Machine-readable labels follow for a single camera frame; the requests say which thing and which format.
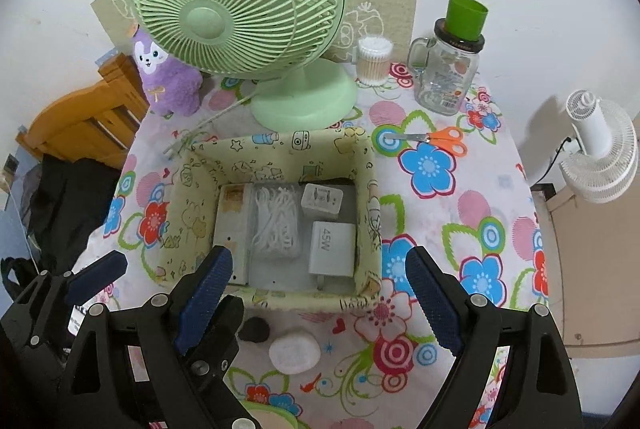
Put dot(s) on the green desk fan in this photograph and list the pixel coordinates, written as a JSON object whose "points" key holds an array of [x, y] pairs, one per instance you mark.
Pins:
{"points": [[205, 19]]}

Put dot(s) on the wooden chair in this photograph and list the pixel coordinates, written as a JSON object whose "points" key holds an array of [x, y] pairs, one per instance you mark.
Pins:
{"points": [[75, 119]]}

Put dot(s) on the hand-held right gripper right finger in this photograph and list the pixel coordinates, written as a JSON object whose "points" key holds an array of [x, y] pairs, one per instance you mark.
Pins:
{"points": [[432, 299]]}

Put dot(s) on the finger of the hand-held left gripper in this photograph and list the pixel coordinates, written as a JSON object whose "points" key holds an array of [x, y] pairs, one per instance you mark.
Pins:
{"points": [[220, 334], [95, 276]]}

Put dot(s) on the white standing fan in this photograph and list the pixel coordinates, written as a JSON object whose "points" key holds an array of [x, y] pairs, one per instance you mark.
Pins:
{"points": [[595, 129]]}

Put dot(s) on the small printed white box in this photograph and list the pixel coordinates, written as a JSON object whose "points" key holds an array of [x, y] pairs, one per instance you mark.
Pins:
{"points": [[231, 219]]}

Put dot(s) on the cartoon print storage box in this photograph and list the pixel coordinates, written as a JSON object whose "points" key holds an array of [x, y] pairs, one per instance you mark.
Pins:
{"points": [[240, 149]]}

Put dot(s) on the small white charger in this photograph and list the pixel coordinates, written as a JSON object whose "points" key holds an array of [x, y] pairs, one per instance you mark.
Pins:
{"points": [[322, 199]]}

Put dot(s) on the purple plush toy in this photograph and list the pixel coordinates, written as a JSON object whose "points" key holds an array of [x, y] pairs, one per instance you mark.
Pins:
{"points": [[170, 84]]}

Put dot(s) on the small black object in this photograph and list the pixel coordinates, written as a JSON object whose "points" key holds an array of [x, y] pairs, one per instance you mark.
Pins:
{"points": [[253, 330]]}

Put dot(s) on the black bag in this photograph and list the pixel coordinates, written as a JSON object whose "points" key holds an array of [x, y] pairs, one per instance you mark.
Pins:
{"points": [[15, 274]]}

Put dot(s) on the clear cotton swab container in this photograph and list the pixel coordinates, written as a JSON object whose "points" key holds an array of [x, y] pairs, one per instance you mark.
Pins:
{"points": [[374, 64]]}

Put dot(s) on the floral tablecloth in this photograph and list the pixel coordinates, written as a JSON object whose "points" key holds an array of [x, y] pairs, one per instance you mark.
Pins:
{"points": [[450, 219]]}

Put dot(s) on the large white charger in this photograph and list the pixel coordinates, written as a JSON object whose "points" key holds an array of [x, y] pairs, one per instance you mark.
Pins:
{"points": [[330, 249]]}

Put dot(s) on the beige door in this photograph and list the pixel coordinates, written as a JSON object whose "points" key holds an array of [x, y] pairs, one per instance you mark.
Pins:
{"points": [[600, 284]]}

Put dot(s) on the white liner sheet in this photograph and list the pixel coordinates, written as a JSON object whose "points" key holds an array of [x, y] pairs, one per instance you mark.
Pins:
{"points": [[282, 274]]}

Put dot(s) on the black clothing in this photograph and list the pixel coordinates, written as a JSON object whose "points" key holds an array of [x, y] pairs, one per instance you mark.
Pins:
{"points": [[70, 199]]}

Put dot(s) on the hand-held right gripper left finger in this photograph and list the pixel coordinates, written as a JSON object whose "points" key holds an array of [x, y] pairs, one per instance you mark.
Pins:
{"points": [[205, 294]]}

